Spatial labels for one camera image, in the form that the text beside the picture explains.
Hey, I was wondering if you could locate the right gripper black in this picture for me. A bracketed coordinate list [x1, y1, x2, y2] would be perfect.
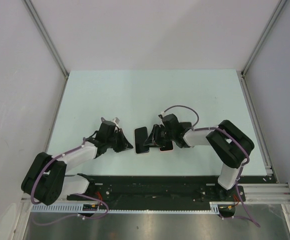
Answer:
[143, 124, 175, 148]

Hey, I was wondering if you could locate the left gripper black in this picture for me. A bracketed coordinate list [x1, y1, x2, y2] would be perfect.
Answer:
[106, 128, 133, 153]

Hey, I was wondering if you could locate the black screen smartphone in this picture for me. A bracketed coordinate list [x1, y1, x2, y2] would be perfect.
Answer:
[180, 122, 193, 148]
[159, 142, 174, 152]

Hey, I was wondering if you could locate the pink phone case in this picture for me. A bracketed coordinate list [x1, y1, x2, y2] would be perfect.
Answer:
[158, 142, 175, 153]

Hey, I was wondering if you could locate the beige phone case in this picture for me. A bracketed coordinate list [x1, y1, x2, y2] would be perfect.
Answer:
[133, 126, 151, 155]

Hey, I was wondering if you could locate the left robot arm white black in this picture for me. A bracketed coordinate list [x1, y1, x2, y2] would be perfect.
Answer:
[21, 117, 134, 206]

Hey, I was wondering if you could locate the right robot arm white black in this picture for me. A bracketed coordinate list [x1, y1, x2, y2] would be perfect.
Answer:
[142, 114, 255, 201]

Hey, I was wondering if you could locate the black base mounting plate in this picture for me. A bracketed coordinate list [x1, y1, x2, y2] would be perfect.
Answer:
[67, 174, 277, 211]

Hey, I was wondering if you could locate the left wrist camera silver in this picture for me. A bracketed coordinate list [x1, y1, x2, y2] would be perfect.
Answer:
[112, 117, 120, 125]

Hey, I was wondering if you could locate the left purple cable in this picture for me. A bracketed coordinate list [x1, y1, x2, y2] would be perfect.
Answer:
[31, 136, 110, 227]

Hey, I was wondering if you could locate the slotted cable duct rail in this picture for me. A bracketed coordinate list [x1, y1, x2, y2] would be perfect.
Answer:
[31, 201, 235, 215]

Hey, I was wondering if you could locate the right aluminium side rail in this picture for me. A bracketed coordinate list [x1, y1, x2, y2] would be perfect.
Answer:
[236, 71, 275, 176]

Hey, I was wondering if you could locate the aluminium frame front rail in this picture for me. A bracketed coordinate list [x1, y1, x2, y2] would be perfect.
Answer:
[21, 182, 290, 203]

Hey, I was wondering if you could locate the left aluminium corner post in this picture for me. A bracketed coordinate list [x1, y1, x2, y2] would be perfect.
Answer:
[21, 0, 69, 80]

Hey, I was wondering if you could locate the aluminium corner post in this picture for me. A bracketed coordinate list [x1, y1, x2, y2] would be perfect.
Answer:
[21, 0, 69, 80]
[240, 0, 290, 78]

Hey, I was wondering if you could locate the right aluminium corner post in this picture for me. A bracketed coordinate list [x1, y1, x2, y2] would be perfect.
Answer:
[240, 0, 290, 78]

